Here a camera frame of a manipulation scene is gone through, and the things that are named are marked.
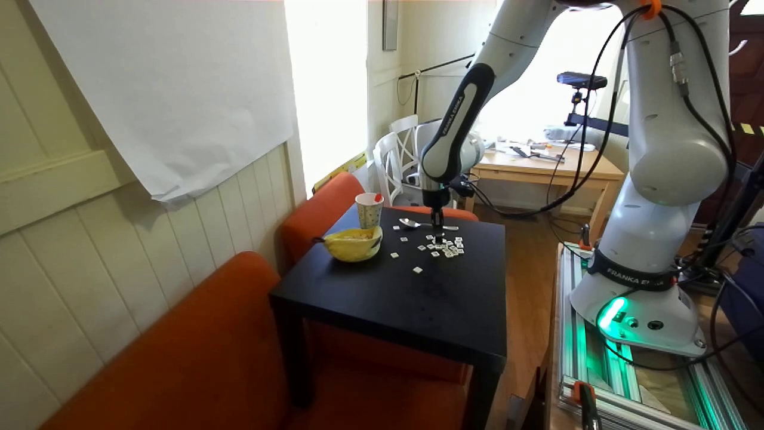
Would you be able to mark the white paper cup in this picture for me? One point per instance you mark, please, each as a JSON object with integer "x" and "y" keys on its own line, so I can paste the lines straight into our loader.
{"x": 368, "y": 207}

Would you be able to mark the silver metal spoon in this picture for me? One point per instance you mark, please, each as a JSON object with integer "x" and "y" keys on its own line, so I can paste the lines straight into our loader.
{"x": 408, "y": 223}

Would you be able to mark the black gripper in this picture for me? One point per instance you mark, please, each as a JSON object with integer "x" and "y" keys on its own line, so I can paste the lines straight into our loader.
{"x": 442, "y": 199}

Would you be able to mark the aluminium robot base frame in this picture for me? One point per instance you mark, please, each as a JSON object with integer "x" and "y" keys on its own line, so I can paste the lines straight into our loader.
{"x": 633, "y": 390}

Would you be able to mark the yellow bowl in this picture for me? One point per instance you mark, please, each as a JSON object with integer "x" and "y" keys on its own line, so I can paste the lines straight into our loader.
{"x": 354, "y": 243}

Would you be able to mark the large white paper sheet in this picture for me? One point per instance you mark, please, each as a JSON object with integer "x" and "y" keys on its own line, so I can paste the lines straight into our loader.
{"x": 189, "y": 90}

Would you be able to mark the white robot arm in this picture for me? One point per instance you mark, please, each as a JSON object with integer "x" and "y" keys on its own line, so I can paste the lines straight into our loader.
{"x": 679, "y": 154}

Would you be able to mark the orange sofa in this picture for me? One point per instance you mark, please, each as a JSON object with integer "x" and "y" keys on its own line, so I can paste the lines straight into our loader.
{"x": 212, "y": 364}

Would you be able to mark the wooden desk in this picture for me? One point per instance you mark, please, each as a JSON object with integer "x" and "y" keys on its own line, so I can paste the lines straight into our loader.
{"x": 557, "y": 167}

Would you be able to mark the black square side table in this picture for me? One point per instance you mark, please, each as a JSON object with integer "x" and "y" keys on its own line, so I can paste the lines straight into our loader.
{"x": 453, "y": 309}

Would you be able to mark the pile of white letter tiles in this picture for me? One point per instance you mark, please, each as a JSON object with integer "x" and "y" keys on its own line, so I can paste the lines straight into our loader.
{"x": 442, "y": 247}

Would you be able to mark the white chair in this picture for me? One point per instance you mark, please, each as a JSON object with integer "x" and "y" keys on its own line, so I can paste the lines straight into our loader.
{"x": 394, "y": 158}

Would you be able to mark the blue black camera on stand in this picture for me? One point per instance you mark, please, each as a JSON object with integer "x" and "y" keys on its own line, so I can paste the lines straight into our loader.
{"x": 582, "y": 86}

